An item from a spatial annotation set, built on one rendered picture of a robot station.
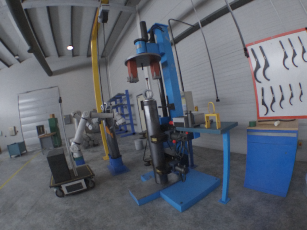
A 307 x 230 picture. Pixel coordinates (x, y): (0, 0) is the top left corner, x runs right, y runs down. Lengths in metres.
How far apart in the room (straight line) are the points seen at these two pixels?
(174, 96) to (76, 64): 11.84
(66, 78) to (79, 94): 1.90
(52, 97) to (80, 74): 3.29
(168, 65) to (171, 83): 0.31
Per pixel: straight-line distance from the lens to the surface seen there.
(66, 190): 2.82
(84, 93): 12.61
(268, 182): 2.15
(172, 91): 2.18
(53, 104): 12.72
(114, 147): 3.17
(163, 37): 2.47
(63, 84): 12.91
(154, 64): 2.19
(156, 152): 2.05
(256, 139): 1.95
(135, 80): 1.97
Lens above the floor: 1.37
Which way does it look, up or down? 3 degrees down
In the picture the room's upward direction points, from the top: 9 degrees counter-clockwise
